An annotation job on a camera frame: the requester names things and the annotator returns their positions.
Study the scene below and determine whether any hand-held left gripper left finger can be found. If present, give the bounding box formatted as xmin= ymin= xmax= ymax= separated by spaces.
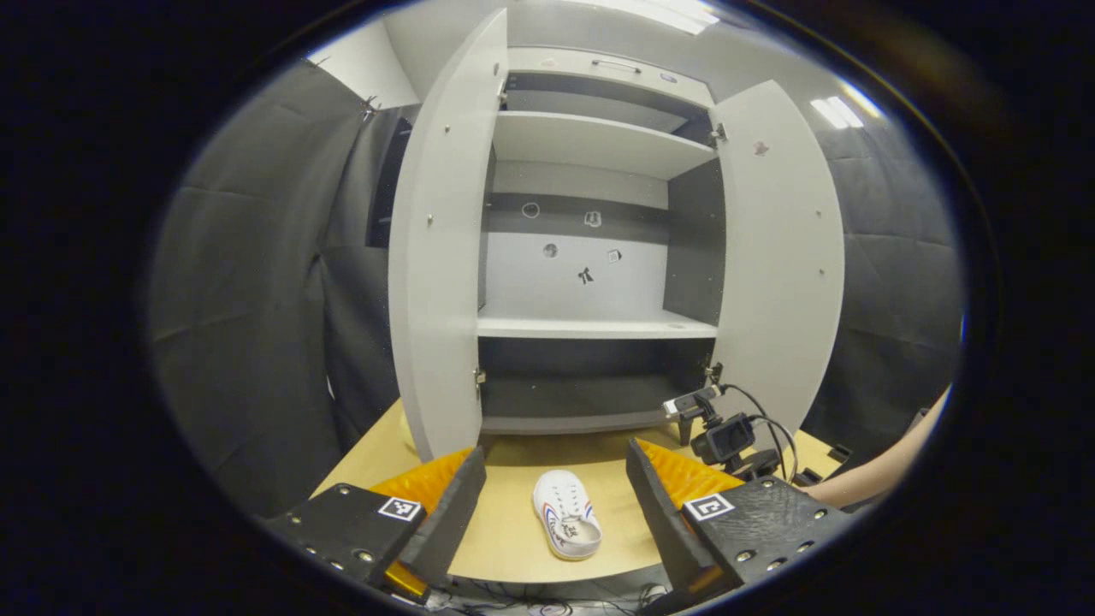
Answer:
xmin=261 ymin=445 xmax=488 ymax=604

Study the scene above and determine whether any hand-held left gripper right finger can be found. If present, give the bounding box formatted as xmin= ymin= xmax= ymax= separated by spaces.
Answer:
xmin=624 ymin=438 xmax=856 ymax=604

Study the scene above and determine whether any white striped shoe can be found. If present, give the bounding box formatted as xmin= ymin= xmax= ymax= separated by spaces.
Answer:
xmin=532 ymin=469 xmax=603 ymax=562

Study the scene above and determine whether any white shoe cabinet door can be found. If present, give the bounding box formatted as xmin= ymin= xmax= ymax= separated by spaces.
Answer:
xmin=708 ymin=80 xmax=846 ymax=437
xmin=387 ymin=9 xmax=510 ymax=463

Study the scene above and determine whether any white shoe cabinet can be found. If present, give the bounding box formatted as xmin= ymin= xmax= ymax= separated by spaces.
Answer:
xmin=475 ymin=44 xmax=728 ymax=437

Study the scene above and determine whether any black backdrop cloth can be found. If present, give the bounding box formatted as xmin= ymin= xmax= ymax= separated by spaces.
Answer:
xmin=800 ymin=120 xmax=968 ymax=467
xmin=321 ymin=103 xmax=420 ymax=450
xmin=150 ymin=60 xmax=373 ymax=518

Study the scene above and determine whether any ceiling light panel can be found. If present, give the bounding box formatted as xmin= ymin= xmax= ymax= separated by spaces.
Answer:
xmin=565 ymin=0 xmax=721 ymax=37
xmin=808 ymin=81 xmax=882 ymax=131

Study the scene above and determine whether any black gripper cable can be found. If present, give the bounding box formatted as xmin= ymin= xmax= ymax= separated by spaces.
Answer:
xmin=723 ymin=383 xmax=801 ymax=487

